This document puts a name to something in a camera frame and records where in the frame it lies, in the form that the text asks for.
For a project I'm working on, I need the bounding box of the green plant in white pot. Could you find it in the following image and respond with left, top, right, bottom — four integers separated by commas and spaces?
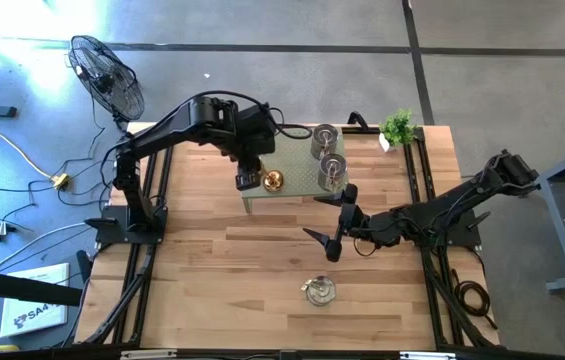
378, 108, 419, 154

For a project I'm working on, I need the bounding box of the coiled black cable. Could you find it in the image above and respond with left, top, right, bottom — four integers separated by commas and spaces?
449, 267, 498, 331

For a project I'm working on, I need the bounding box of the black floor fan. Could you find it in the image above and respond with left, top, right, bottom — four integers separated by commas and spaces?
66, 34, 147, 132

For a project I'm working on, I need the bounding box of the silver candle tin snowman label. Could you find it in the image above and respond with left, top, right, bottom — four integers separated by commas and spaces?
310, 123, 342, 162

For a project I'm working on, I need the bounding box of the tall brass candlestick holder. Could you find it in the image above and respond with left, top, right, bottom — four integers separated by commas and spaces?
261, 168, 286, 194

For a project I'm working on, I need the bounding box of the white mesh-top rack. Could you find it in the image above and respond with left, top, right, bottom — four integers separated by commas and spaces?
240, 124, 351, 215

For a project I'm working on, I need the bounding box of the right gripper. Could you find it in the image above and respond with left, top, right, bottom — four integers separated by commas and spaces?
302, 182, 407, 264

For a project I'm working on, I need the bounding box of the black rig crossbar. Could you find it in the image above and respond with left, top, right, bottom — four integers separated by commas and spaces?
0, 343, 565, 360

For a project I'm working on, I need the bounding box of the white floor cable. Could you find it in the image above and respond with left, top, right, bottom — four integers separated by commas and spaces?
0, 222, 98, 274

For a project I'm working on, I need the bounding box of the grey metal table frame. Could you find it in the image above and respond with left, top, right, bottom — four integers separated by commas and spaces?
513, 139, 565, 294

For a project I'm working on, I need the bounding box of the white light strip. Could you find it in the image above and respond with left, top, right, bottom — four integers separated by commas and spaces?
399, 350, 459, 360
119, 349, 179, 360

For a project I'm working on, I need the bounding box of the black metal beam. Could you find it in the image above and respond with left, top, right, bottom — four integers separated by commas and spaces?
0, 266, 84, 307

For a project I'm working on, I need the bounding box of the black metal rig frame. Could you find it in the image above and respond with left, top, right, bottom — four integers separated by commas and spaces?
75, 112, 501, 351

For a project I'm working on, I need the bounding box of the black frame handle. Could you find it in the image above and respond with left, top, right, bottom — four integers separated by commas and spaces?
346, 110, 371, 132

